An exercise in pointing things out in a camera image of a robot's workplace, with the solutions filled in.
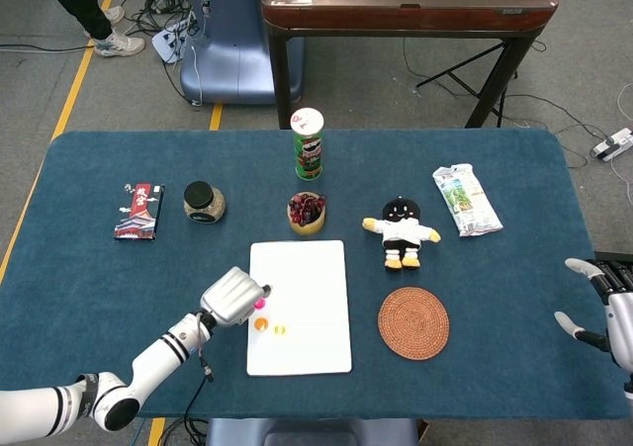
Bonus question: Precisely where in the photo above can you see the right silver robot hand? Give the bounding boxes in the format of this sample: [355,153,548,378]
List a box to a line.
[554,257,633,373]

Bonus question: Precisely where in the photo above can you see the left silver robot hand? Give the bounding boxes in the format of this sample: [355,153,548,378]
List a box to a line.
[199,266,273,328]

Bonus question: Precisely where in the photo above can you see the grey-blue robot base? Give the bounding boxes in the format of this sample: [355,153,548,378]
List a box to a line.
[205,417,420,446]

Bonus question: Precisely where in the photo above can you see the white magnetic board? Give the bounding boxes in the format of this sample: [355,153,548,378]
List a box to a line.
[245,239,353,378]

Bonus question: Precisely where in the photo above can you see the glass jar black lid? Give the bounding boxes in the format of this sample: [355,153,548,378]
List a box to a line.
[183,181,227,224]

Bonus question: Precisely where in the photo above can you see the yellow round cup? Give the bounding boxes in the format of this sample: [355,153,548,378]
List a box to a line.
[286,191,327,236]

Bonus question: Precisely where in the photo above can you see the dark red grape bunch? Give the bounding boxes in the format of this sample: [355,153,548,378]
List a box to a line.
[289,193,326,227]

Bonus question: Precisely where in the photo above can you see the blue table cloth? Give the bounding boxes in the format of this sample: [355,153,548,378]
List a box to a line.
[0,129,619,420]

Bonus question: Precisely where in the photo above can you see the green Pringles can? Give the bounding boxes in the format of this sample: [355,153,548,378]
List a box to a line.
[289,107,326,180]

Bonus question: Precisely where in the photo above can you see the black plush doll white shirt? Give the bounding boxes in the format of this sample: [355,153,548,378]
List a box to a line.
[362,196,442,273]

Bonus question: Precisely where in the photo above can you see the brown woven round coaster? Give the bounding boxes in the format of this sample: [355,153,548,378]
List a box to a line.
[377,286,451,362]

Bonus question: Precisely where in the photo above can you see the white green snack bag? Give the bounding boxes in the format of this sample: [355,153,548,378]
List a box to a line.
[431,163,504,238]

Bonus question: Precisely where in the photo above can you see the blue wheeled machine base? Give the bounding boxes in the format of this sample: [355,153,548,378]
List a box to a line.
[179,0,306,106]

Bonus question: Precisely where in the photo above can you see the white power strip with plugs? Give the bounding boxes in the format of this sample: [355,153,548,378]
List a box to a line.
[150,18,199,65]

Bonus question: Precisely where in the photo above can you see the black metal stand legs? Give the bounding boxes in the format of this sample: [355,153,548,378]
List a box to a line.
[414,43,519,116]

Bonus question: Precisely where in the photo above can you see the brown mahjong table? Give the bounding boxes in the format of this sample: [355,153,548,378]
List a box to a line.
[260,0,560,131]

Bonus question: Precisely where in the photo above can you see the person in black trousers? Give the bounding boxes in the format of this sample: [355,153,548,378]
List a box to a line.
[33,0,146,57]

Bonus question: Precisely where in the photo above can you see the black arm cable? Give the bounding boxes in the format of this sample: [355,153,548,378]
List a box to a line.
[182,314,217,446]

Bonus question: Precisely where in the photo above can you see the white floor cable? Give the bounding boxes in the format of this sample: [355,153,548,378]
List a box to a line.
[610,82,633,190]

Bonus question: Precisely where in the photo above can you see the long black floor cable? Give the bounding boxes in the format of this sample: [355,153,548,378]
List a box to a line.
[401,38,607,170]

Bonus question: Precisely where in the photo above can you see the thin white cable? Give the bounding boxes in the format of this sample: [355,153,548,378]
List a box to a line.
[189,20,205,107]

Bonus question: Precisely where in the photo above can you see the tangled black cable bundle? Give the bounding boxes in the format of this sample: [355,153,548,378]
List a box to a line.
[136,0,199,37]

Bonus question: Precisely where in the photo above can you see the thin black floor cable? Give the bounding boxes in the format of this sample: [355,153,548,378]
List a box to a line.
[0,38,98,54]

